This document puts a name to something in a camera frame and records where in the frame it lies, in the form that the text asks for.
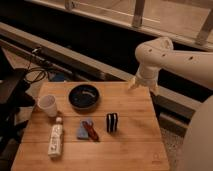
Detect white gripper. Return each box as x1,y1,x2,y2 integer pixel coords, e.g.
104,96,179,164
129,67,159,96

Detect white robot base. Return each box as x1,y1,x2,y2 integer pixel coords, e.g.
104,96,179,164
176,95,213,171

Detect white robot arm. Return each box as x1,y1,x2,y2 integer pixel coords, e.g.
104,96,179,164
129,37,213,95

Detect black bowl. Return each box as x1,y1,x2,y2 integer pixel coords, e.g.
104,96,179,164
68,84,100,110

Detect dark red pocket knife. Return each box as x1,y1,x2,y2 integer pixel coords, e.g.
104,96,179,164
82,121,99,141

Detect blue cloth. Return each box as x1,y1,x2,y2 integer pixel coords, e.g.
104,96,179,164
77,119,93,140

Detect metal window railing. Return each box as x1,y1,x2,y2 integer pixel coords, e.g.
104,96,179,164
27,0,213,51

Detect white paper cup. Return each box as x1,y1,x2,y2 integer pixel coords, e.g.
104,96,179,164
37,95,58,117

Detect white plastic bottle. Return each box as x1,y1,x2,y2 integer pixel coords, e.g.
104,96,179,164
48,117,63,158

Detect black cable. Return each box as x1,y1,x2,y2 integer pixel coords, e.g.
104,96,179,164
23,46,54,84

